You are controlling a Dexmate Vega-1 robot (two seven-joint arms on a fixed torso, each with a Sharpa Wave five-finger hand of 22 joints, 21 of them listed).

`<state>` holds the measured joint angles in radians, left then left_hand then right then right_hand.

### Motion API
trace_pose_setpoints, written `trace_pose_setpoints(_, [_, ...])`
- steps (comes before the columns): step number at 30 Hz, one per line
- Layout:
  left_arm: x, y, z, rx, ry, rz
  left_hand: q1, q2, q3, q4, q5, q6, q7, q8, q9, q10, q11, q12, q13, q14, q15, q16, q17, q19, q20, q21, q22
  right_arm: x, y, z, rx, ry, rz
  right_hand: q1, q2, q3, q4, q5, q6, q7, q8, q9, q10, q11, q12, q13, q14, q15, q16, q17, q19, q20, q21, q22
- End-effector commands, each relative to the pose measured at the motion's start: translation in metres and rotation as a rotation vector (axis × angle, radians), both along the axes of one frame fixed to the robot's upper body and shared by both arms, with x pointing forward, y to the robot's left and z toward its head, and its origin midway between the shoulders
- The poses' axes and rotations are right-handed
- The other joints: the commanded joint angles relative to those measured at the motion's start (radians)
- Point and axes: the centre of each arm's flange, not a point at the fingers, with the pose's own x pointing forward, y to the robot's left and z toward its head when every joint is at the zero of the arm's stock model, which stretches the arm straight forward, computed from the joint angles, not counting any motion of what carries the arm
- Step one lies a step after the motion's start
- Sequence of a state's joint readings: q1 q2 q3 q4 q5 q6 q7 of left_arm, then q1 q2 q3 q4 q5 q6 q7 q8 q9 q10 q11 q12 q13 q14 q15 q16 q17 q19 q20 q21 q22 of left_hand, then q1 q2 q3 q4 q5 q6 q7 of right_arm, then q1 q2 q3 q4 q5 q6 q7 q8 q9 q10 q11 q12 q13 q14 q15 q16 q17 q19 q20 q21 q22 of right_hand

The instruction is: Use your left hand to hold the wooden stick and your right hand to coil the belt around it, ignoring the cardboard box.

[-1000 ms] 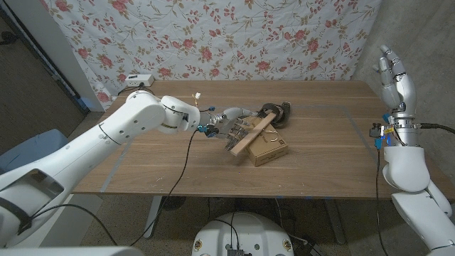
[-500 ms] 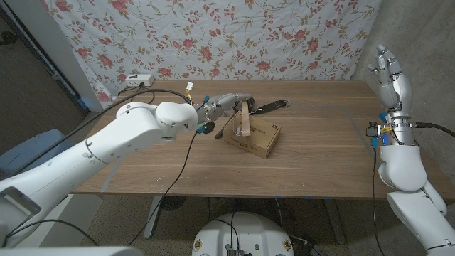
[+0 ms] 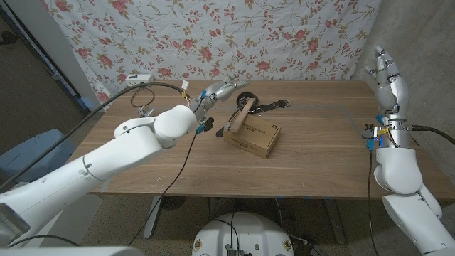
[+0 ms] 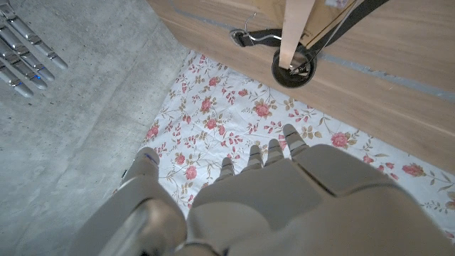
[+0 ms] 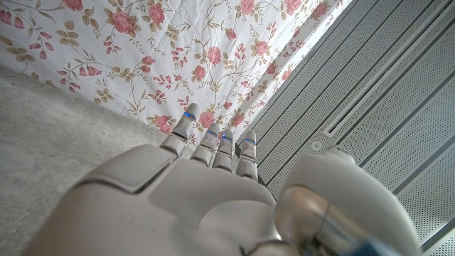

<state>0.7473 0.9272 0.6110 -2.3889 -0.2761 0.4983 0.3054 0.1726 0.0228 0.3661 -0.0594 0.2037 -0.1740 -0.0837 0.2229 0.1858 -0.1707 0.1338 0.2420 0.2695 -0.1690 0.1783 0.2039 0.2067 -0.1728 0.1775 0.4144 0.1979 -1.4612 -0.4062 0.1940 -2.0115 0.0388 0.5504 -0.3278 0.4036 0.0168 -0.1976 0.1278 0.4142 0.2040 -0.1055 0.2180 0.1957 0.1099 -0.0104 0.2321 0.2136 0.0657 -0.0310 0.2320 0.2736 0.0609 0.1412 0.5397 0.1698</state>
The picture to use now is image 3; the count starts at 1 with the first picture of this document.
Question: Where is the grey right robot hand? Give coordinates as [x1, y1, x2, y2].
[363, 44, 410, 122]

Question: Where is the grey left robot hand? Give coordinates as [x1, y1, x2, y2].
[198, 76, 252, 107]

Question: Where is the long wooden stick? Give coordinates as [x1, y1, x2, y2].
[229, 97, 256, 134]

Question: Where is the black leather belt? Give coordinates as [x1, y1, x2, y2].
[215, 91, 292, 139]

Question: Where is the brown cardboard box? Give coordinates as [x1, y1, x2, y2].
[223, 114, 282, 160]

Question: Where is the floral backdrop cloth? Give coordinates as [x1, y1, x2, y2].
[39, 0, 383, 111]

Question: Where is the white power strip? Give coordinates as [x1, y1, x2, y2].
[124, 73, 156, 87]

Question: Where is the black round fan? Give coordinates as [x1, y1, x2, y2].
[161, 196, 186, 211]

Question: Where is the grey table leg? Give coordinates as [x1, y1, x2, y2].
[143, 195, 164, 239]
[323, 198, 346, 245]

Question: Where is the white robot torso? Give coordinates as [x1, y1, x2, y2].
[191, 211, 295, 256]

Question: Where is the black power adapter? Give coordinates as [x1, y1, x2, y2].
[291, 234, 324, 256]

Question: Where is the blue plastic bin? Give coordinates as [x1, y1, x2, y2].
[0, 128, 77, 182]

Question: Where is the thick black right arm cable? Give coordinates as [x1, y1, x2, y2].
[410, 124, 455, 146]

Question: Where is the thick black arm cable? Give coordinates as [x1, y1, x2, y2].
[410, 124, 455, 146]
[0, 81, 186, 191]

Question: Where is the black power strip cable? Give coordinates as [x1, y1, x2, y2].
[117, 84, 156, 108]

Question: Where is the thin black left wrist cable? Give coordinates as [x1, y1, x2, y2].
[127, 122, 214, 246]

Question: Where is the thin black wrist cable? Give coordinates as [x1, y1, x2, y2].
[127, 122, 214, 246]
[367, 149, 380, 256]

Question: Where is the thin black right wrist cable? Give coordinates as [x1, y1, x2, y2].
[367, 149, 380, 256]

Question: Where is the black torso cable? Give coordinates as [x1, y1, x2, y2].
[212, 211, 241, 250]

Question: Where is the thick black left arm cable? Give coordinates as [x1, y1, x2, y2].
[0, 81, 186, 191]

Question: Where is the black door handle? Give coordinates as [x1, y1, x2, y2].
[0, 31, 19, 46]

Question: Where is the thin black loose cable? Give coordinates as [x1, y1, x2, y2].
[6, 234, 81, 249]

